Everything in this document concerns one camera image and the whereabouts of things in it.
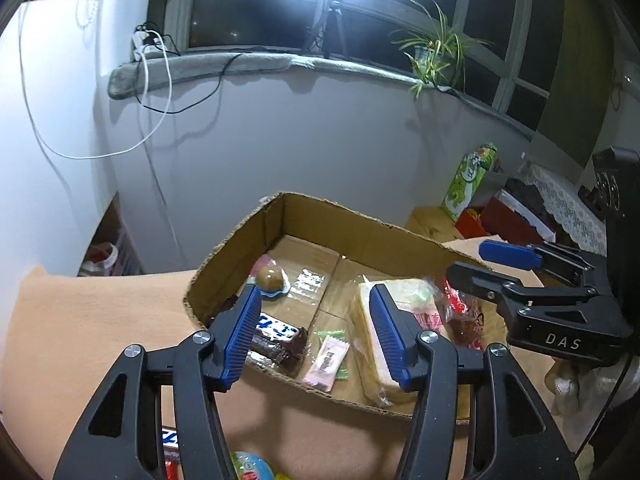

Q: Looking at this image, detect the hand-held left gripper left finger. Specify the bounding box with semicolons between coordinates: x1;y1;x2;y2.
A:
52;285;263;480

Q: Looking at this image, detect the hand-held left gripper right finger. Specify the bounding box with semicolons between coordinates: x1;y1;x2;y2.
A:
368;284;581;480

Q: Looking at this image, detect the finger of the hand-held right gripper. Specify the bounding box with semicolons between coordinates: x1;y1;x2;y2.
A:
479;240;608;287
446;260;601;318

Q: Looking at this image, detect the blue white chocolate bar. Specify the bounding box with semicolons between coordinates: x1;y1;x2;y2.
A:
247;312;308;363

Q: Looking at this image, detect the sliced bread packet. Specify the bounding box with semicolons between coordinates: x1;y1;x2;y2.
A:
348;276;448;406

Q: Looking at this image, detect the dark red snack packet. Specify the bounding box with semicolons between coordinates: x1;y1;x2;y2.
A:
432;280;488;351

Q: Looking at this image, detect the pink candy packet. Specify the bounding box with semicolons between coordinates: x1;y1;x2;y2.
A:
302;335;351;391

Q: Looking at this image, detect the cardboard box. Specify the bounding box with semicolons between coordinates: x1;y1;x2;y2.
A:
182;191;501;426

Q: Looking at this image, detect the person's right hand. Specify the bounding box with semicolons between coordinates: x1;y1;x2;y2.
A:
544;357;588;416

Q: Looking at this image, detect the red box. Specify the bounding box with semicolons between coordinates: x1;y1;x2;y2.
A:
457;195;556;246

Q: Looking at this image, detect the white lace cloth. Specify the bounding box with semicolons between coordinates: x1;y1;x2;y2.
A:
520;162;608;251

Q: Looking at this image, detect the green drink carton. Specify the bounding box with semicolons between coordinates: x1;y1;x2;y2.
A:
441;142;499;223

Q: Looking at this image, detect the green blue candy packet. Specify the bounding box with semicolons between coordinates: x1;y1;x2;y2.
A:
229;451;276;480

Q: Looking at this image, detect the red white plastic bag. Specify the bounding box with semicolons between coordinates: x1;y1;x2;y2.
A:
77;240;121;277

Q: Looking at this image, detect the dark olive curtain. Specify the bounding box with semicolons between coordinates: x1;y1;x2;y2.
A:
532;0;621;166

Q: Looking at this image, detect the potted spider plant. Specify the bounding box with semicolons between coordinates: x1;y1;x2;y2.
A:
390;0;493;103

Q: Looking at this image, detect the white cabinet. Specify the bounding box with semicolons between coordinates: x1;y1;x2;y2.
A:
0;0;116;281

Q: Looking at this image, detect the white power strip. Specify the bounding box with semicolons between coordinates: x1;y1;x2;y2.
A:
131;30;168;58

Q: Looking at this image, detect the window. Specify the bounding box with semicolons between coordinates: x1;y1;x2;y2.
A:
150;0;556;131

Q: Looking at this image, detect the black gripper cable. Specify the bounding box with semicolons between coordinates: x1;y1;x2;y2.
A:
570;355;636;461

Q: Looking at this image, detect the thin white cable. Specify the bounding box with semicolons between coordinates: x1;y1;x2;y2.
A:
137;60;188;273

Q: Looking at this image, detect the long white cable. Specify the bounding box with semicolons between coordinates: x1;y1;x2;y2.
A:
17;0;173;161

